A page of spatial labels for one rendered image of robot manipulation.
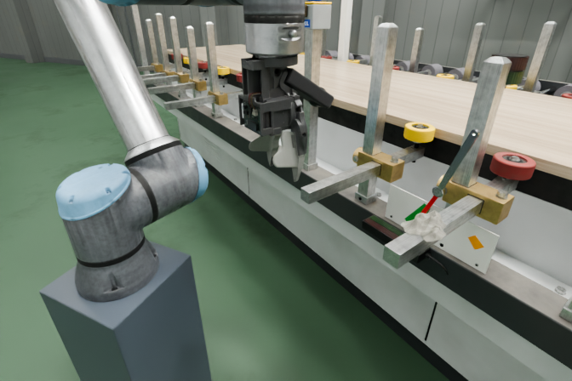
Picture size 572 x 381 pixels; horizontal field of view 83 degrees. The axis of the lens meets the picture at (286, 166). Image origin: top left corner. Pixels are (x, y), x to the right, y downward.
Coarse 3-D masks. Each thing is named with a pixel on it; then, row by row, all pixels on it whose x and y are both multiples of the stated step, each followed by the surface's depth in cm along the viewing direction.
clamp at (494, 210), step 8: (448, 184) 69; (456, 184) 68; (480, 184) 68; (448, 192) 70; (456, 192) 68; (464, 192) 67; (472, 192) 65; (480, 192) 65; (488, 192) 65; (496, 192) 65; (448, 200) 70; (456, 200) 68; (488, 200) 63; (496, 200) 62; (504, 200) 62; (512, 200) 63; (488, 208) 64; (496, 208) 62; (504, 208) 62; (480, 216) 65; (488, 216) 64; (496, 216) 63; (504, 216) 64; (496, 224) 63
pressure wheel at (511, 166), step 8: (504, 152) 74; (496, 160) 71; (504, 160) 70; (512, 160) 70; (520, 160) 71; (528, 160) 70; (496, 168) 71; (504, 168) 69; (512, 168) 68; (520, 168) 67; (528, 168) 67; (504, 176) 70; (512, 176) 69; (520, 176) 68; (528, 176) 68
